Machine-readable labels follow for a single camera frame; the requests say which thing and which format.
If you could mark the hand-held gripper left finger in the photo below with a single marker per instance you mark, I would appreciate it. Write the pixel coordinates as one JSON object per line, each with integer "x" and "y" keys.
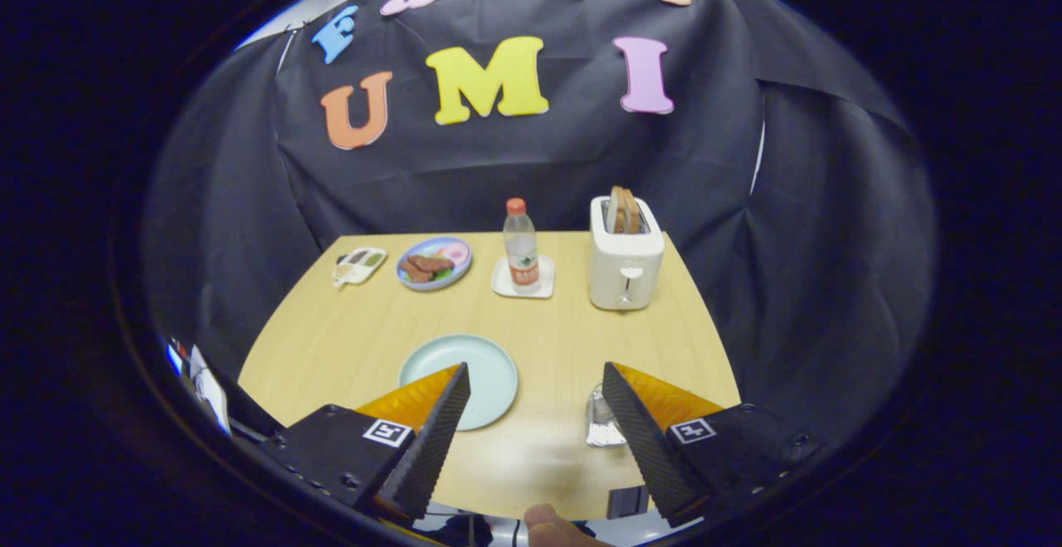
{"x": 431, "y": 447}

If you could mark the white toaster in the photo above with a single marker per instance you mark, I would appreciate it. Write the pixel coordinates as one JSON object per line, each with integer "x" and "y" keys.
{"x": 606, "y": 281}

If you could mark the red capped water bottle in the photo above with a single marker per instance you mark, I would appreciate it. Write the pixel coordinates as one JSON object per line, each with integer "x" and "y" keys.
{"x": 521, "y": 248}

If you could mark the blue oval food plate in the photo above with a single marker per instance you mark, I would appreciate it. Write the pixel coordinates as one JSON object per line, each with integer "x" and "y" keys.
{"x": 427, "y": 242}

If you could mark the mint green plate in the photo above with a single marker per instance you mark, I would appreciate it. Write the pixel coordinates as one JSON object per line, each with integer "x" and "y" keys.
{"x": 489, "y": 364}

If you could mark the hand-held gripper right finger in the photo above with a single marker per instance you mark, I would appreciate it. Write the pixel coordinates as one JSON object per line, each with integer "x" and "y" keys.
{"x": 643, "y": 447}

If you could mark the white square coaster tray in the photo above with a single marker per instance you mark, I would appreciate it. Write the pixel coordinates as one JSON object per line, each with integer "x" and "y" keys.
{"x": 502, "y": 283}

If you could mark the black box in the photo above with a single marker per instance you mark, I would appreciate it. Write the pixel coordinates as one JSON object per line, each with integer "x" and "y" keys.
{"x": 628, "y": 503}

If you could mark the pink ham slice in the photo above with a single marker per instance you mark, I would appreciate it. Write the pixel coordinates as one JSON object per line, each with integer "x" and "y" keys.
{"x": 456, "y": 254}

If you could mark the small blue object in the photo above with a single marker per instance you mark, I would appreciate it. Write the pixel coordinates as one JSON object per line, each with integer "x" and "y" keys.
{"x": 176, "y": 358}

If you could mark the white paper sheet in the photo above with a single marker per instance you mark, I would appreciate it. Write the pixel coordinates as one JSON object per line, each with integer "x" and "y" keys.
{"x": 207, "y": 385}

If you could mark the clear cutlery drainer basket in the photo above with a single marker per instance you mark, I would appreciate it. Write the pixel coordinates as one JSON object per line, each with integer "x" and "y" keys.
{"x": 601, "y": 432}

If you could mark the brown meat patty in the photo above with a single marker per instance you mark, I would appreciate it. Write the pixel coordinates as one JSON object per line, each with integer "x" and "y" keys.
{"x": 416, "y": 275}
{"x": 431, "y": 263}

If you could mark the white divided sauce dish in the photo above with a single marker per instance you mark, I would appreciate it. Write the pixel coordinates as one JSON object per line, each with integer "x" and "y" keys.
{"x": 361, "y": 269}

